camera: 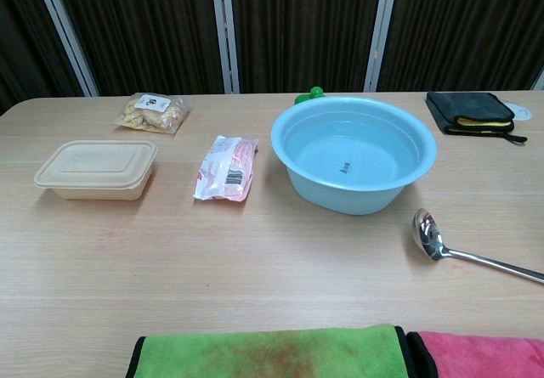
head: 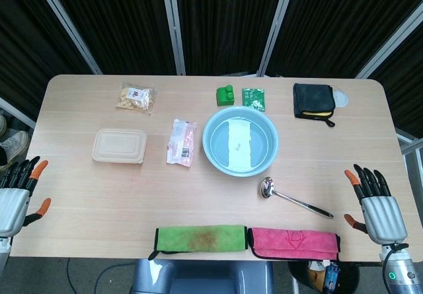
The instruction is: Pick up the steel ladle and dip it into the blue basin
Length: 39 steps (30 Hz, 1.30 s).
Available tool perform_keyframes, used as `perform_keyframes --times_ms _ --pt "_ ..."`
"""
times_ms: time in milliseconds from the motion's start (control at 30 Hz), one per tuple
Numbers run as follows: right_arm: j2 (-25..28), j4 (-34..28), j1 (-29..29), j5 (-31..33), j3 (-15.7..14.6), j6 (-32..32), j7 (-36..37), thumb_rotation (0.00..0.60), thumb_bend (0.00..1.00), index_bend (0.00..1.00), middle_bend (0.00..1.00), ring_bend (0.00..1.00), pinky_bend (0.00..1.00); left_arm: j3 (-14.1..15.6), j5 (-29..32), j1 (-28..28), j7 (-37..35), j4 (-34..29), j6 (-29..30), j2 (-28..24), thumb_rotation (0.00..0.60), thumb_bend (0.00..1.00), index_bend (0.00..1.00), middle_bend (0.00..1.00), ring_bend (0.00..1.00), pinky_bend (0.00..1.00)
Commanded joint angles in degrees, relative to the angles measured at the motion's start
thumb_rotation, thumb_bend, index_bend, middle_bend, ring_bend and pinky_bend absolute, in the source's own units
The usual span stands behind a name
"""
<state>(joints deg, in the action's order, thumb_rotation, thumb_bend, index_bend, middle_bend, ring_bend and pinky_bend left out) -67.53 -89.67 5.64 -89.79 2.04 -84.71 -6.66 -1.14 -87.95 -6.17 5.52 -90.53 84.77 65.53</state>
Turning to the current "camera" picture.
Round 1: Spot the stainless steel ladle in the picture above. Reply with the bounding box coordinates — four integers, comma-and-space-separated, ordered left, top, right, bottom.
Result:
411, 207, 544, 285

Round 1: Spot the light blue plastic basin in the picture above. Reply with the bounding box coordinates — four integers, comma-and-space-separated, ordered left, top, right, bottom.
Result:
270, 95, 439, 217

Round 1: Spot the pink white snack packet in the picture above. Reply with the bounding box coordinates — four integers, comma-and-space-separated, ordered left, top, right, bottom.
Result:
192, 134, 259, 203

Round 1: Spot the green plastic toy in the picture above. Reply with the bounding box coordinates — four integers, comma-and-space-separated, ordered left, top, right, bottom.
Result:
295, 86, 326, 104

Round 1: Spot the clear bag of snacks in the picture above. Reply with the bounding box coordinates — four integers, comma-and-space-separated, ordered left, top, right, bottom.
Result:
113, 92, 190, 135

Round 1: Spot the beige lidded food container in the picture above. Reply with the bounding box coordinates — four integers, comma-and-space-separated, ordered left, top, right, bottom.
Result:
33, 139, 159, 201

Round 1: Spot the green microfiber towel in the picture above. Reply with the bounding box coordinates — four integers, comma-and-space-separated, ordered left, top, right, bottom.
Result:
125, 324, 414, 378

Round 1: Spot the folded black yellow cloth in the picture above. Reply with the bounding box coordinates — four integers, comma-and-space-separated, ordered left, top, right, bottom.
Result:
425, 91, 529, 144

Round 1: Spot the white round table grommet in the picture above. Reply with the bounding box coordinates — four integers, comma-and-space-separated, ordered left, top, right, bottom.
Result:
506, 101, 533, 121

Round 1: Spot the pink microfiber towel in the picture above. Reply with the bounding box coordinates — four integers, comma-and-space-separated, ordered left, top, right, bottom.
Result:
406, 330, 544, 378

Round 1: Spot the grey partition post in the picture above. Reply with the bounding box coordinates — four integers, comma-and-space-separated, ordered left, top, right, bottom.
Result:
31, 0, 100, 98
364, 0, 401, 93
209, 0, 241, 95

